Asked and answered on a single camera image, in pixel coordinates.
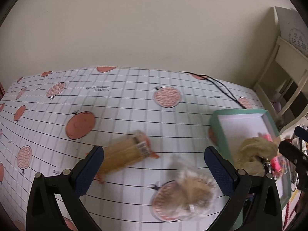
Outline black cable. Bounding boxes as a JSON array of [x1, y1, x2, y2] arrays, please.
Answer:
[[177, 70, 248, 110]]

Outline bundle of wooden sticks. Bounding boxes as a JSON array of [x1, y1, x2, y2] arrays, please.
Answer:
[[95, 130, 160, 184]]

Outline teal rimmed white tray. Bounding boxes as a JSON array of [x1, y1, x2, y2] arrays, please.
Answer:
[[208, 108, 293, 231]]

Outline cream lace fabric flower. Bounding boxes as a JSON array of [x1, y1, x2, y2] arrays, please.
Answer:
[[233, 137, 269, 177]]

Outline bag of cotton swabs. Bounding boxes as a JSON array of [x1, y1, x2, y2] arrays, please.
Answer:
[[151, 155, 218, 222]]

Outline pink hair comb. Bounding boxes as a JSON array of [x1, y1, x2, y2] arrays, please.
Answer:
[[258, 133, 284, 179]]

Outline pomegranate print grid tablecloth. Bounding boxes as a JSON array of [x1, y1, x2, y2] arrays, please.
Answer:
[[1, 67, 262, 230]]

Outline cream wooden shelf unit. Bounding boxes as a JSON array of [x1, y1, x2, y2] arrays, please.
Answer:
[[254, 7, 307, 128]]

